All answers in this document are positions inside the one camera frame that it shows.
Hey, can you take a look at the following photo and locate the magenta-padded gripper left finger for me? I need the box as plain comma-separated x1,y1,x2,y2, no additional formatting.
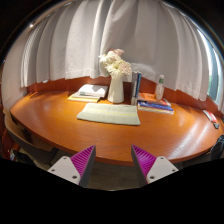
47,144,97,188

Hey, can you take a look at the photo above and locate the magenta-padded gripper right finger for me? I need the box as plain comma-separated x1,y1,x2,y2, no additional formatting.
130,144,180,187

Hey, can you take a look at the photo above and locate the pale green towel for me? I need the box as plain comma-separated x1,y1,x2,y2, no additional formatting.
76,102,142,127

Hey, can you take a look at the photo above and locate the wooden chair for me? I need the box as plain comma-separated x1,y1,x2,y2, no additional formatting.
3,106,60,164

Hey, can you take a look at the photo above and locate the white thick lying book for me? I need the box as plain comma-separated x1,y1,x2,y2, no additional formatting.
137,105,175,116

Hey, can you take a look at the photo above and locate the black bag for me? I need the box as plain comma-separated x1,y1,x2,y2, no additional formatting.
209,134,224,162

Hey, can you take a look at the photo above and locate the blue lying book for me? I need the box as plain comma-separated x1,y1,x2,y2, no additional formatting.
137,100,175,112

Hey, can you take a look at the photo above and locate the yellow lying book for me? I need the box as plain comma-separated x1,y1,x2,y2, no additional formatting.
67,93,101,104

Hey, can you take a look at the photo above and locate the red booklet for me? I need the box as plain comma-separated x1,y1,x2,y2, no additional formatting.
202,109,218,124

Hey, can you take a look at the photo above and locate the grey lying book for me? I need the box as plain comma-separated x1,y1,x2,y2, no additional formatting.
70,91,101,100

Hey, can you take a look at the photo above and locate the clear bottle with green cap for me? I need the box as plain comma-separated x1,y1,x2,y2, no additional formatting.
154,74,165,101

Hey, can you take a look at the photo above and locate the dark upright book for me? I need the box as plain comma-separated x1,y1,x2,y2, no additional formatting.
130,71,139,106

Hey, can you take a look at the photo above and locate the blue upright book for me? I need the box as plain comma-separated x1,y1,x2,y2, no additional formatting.
135,72,143,101

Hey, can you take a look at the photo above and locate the white ceramic vase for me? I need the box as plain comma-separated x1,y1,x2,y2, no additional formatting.
107,74,125,104

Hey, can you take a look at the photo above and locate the window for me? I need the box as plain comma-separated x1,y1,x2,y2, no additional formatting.
199,29,224,101

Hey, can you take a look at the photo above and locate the white pink artificial flower bouquet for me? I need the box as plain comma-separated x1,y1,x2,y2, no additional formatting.
98,48,133,80

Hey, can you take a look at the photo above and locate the white curtain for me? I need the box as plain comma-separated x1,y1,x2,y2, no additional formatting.
19,0,224,113

